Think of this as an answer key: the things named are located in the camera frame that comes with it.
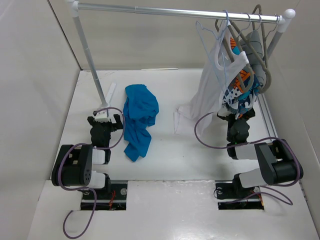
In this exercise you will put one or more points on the blue t shirt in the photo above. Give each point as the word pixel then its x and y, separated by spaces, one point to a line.
pixel 140 110

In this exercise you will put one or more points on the grey garment on hanger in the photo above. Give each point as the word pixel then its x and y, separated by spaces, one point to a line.
pixel 255 42

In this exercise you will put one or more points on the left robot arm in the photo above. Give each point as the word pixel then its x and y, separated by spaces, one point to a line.
pixel 73 166

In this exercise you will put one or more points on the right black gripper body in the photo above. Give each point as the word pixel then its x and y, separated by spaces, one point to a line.
pixel 232 119

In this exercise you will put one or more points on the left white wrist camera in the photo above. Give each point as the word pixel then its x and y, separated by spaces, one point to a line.
pixel 102 116

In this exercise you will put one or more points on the white t shirt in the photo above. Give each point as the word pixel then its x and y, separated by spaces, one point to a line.
pixel 208 98

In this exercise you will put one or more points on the patterned blue orange shirt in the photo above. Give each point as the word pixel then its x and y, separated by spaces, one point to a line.
pixel 238 79

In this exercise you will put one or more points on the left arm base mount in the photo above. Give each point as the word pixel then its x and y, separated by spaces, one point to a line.
pixel 114 199

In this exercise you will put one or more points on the silver clothes rack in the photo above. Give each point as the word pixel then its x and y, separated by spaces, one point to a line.
pixel 281 21

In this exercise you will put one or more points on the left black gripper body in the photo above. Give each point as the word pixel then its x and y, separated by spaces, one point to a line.
pixel 108 127

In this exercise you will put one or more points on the grey velvet hanger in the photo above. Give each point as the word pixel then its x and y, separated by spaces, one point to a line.
pixel 256 52

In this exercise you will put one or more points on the white plastic strip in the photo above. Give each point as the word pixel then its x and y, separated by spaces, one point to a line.
pixel 110 93

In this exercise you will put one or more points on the light blue wire hanger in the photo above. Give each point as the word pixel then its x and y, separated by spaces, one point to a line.
pixel 212 35

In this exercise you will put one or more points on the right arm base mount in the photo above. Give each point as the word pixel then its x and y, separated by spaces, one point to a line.
pixel 231 197

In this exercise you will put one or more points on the aluminium rail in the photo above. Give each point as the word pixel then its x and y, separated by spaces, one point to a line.
pixel 266 116

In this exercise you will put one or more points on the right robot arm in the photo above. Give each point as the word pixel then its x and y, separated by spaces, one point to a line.
pixel 276 164

